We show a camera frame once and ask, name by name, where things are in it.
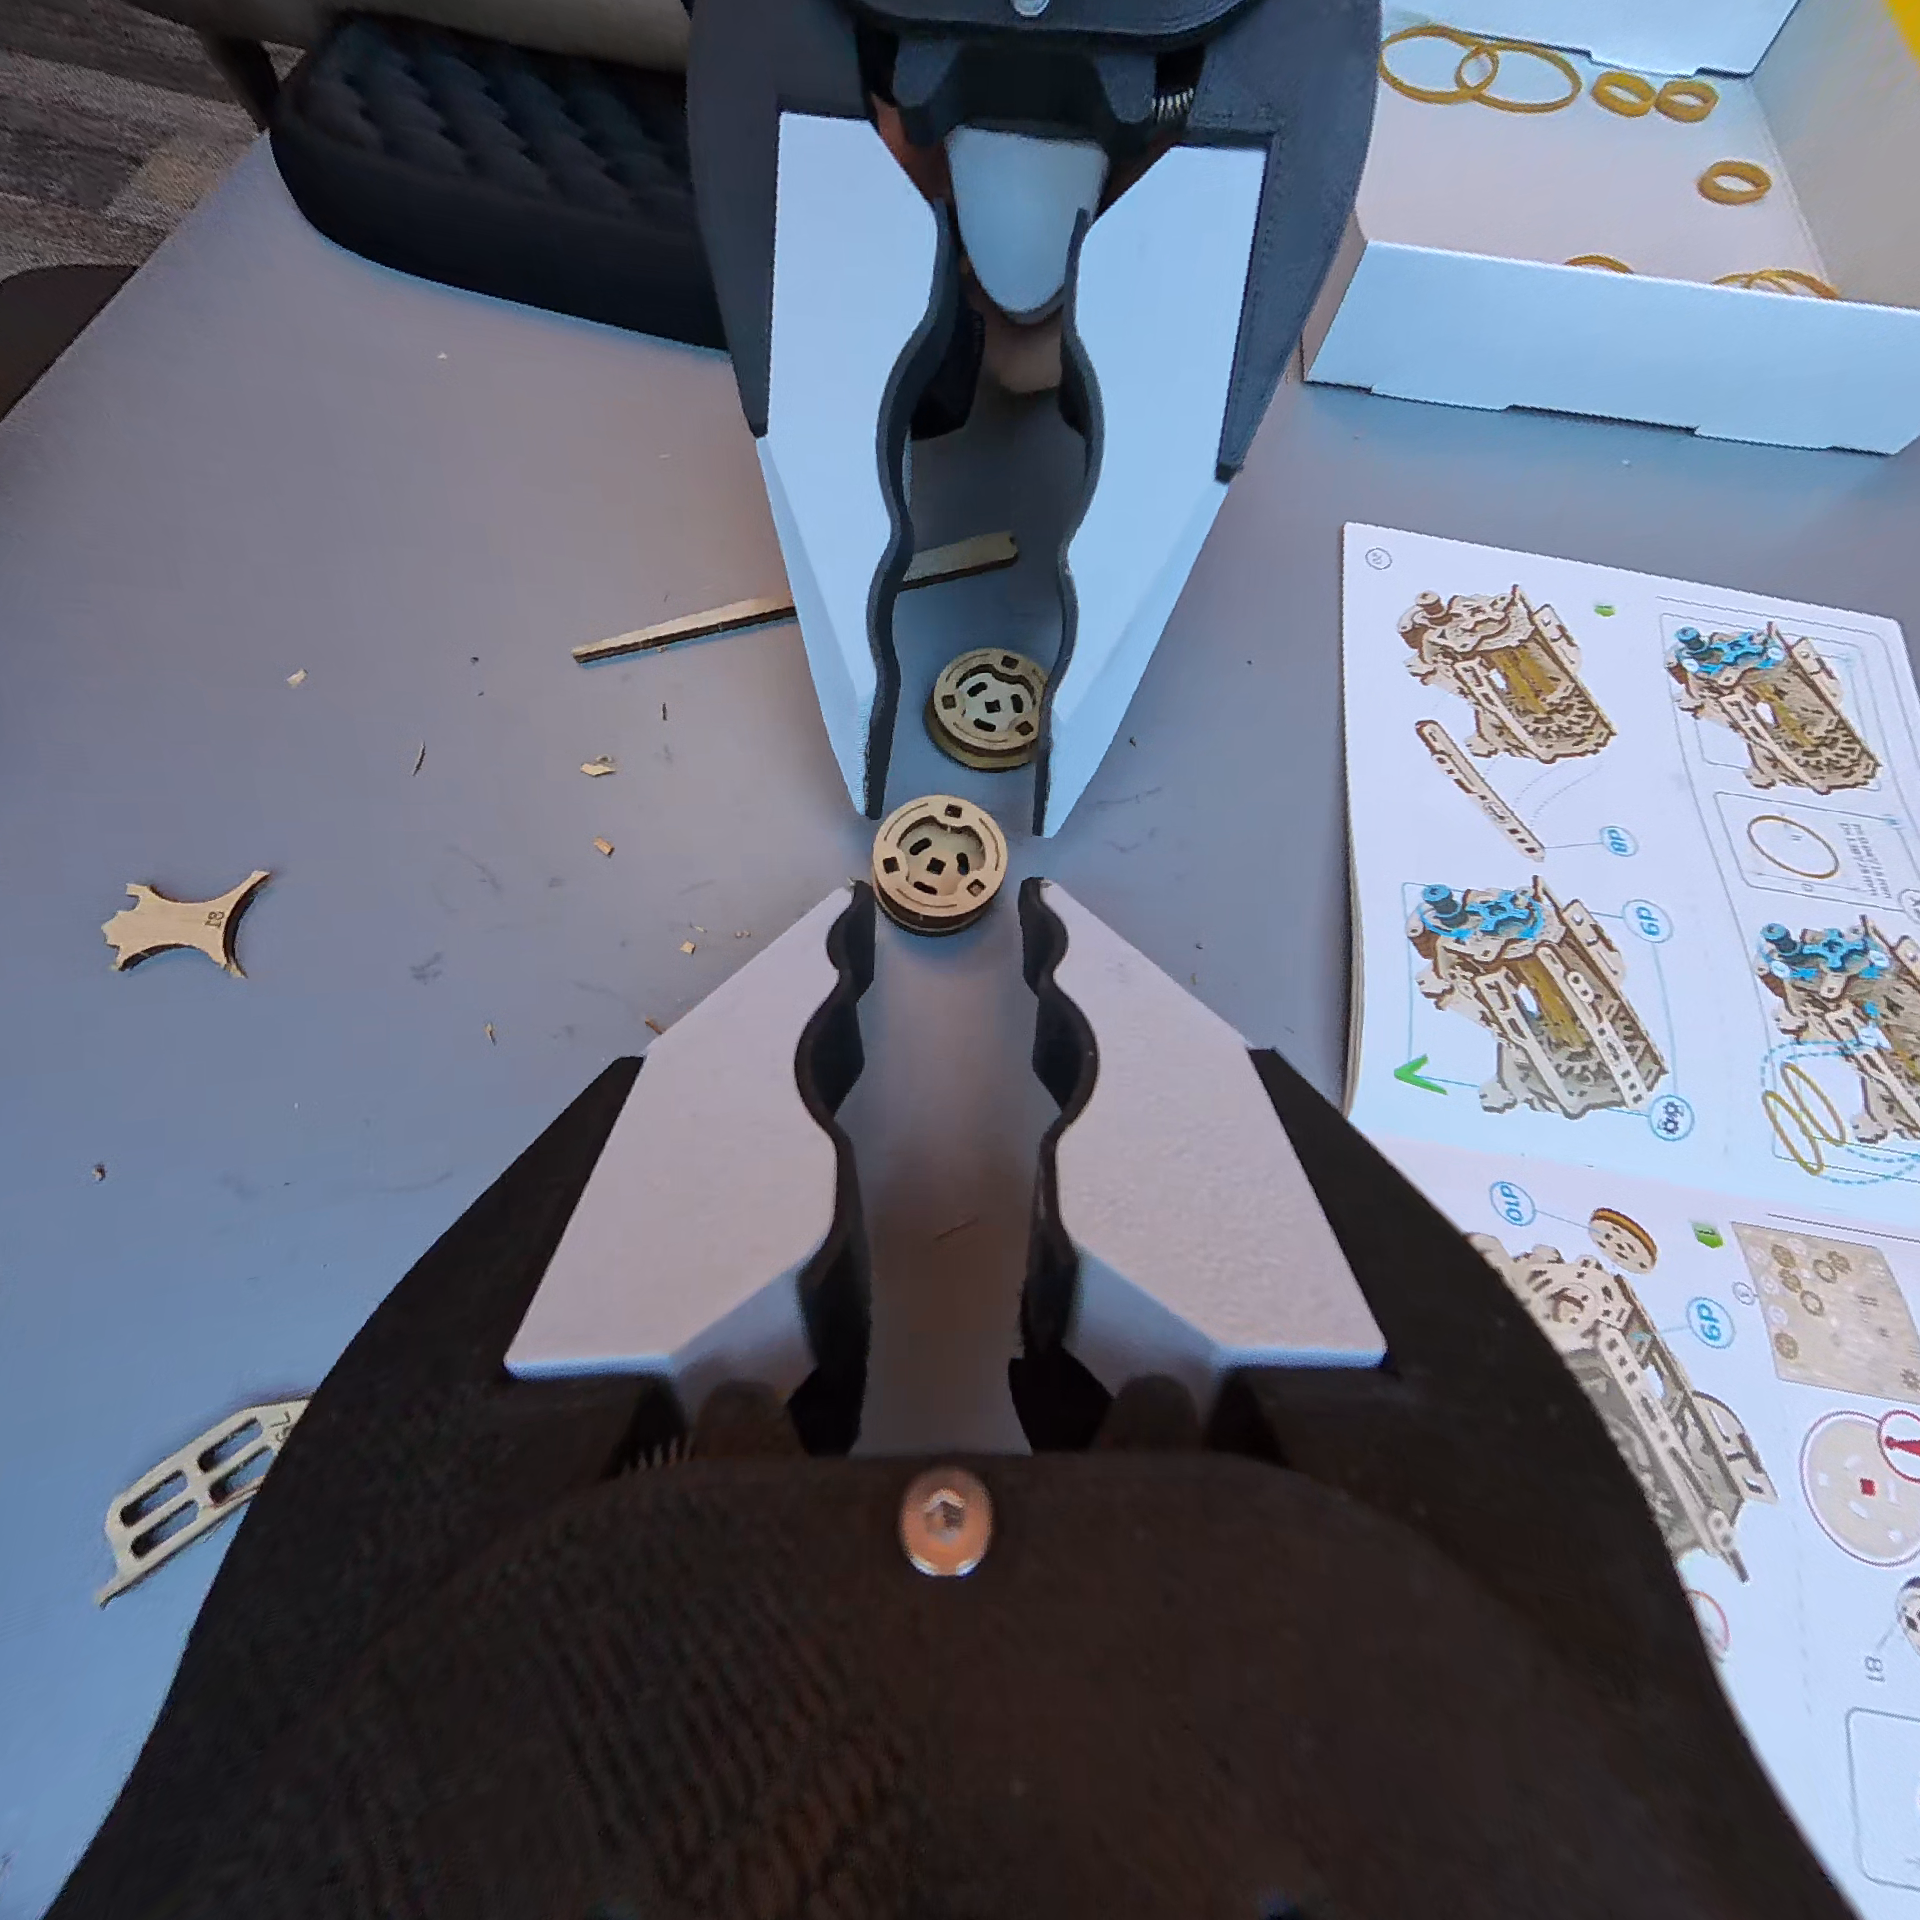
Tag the white cardboard box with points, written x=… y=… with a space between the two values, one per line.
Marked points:
x=1576 y=353

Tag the scattered wood chips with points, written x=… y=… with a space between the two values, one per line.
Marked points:
x=598 y=768

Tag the group of yellow rubber bands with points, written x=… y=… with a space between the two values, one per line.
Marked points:
x=1708 y=182

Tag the illustrated instruction booklet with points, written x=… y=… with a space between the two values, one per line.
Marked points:
x=1576 y=975

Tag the grey desk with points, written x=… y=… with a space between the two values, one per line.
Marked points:
x=375 y=524

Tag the slotted wooden offcut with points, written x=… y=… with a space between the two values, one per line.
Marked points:
x=194 y=1494

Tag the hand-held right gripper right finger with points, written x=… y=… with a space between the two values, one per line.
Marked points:
x=1200 y=1200

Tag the thin wooden stick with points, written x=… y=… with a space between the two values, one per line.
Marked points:
x=676 y=628

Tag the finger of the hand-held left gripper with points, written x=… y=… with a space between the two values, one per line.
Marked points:
x=1172 y=375
x=833 y=375

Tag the wooden wheel disc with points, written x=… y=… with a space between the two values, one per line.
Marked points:
x=988 y=705
x=941 y=863

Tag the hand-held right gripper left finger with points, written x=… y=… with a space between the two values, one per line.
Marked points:
x=704 y=1184

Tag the star-shaped wooden offcut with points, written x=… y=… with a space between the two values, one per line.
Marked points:
x=188 y=927

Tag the person's left hand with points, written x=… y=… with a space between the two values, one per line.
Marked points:
x=1023 y=353

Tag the black wrist rest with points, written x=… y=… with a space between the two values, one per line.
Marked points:
x=494 y=182

